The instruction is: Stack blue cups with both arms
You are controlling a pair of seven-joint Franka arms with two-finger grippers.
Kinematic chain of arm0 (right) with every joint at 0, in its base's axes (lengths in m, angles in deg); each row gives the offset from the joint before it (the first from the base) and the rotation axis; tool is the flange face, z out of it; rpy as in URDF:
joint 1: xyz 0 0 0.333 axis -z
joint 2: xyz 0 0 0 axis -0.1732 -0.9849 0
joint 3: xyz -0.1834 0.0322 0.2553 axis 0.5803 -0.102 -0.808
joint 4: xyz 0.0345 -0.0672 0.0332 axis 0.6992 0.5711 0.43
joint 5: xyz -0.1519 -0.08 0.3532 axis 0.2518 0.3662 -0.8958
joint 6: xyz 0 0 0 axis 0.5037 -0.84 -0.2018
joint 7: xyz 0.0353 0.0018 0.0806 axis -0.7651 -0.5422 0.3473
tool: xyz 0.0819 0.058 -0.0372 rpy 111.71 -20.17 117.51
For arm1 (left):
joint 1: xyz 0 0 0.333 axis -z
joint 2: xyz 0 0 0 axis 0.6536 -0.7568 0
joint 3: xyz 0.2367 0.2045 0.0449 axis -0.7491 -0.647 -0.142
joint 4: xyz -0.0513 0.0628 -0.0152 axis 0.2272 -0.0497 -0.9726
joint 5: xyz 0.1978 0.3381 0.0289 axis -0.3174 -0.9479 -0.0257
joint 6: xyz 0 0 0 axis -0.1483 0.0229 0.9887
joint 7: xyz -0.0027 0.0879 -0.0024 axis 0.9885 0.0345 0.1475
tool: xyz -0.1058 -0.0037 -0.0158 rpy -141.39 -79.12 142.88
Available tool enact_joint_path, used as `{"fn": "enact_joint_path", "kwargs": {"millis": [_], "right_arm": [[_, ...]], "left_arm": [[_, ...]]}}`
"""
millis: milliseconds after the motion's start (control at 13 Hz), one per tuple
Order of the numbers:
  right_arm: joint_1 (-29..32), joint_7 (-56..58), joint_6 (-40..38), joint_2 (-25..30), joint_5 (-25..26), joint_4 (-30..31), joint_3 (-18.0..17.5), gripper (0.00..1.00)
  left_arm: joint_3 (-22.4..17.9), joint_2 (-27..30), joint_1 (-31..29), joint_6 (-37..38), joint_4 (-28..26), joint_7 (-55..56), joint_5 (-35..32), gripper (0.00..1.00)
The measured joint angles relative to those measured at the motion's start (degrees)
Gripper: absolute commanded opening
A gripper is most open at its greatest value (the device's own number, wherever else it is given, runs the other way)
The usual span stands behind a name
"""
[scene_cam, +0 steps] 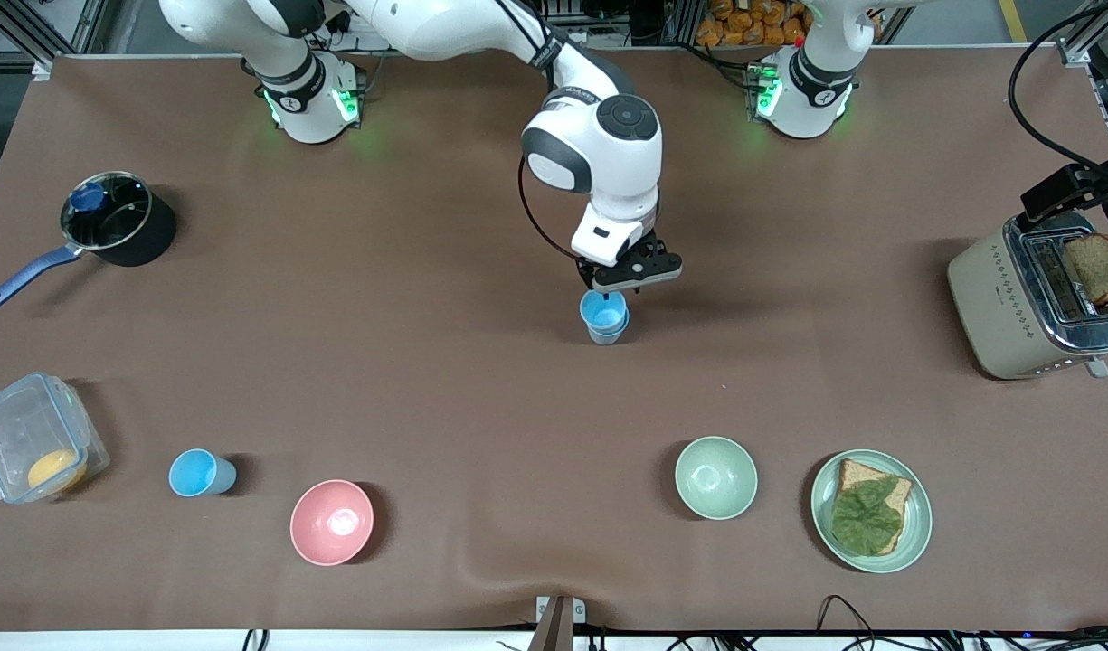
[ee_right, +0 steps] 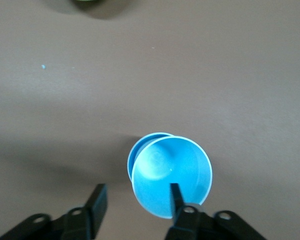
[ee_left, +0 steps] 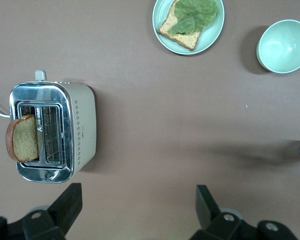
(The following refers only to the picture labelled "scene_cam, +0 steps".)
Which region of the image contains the brown toast slice in toaster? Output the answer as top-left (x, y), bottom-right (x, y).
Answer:
top-left (1063, 232), bottom-right (1108, 306)

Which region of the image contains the beige and chrome toaster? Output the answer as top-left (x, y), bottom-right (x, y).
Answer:
top-left (947, 210), bottom-right (1108, 382)

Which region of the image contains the pale green bowl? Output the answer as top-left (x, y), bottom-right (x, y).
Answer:
top-left (674, 436), bottom-right (760, 522)

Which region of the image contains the bag of orange snacks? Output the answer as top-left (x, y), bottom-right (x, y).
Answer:
top-left (695, 0), bottom-right (810, 48)

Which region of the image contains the brown bread slice on plate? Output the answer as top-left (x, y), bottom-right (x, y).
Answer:
top-left (832, 458), bottom-right (915, 556)

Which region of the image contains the metal table clamp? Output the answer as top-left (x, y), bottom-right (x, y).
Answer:
top-left (534, 594), bottom-right (587, 651)

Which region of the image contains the green lettuce leaf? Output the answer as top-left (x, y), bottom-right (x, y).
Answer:
top-left (830, 476), bottom-right (904, 556)

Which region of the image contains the pink bowl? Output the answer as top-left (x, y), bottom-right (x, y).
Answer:
top-left (289, 479), bottom-right (375, 568)

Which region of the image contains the pale green plate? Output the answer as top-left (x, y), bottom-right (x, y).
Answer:
top-left (810, 448), bottom-right (934, 575)

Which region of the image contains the glass lid with blue knob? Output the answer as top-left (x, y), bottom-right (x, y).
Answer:
top-left (60, 172), bottom-right (151, 252)

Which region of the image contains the orange round food piece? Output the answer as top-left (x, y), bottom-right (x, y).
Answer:
top-left (26, 449), bottom-right (90, 495)

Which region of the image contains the clear plastic food container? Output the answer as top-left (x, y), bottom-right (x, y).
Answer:
top-left (0, 372), bottom-right (111, 505)

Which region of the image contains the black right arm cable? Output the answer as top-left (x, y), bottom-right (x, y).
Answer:
top-left (516, 156), bottom-right (596, 266)

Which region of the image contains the aluminium frame profile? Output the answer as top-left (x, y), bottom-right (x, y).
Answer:
top-left (1054, 0), bottom-right (1108, 66)
top-left (0, 0), bottom-right (98, 57)

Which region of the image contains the black looped floor cable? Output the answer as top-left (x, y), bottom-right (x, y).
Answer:
top-left (816, 593), bottom-right (882, 636)

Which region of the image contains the black saucepan with blue handle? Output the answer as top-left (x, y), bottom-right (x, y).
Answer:
top-left (0, 170), bottom-right (177, 312)

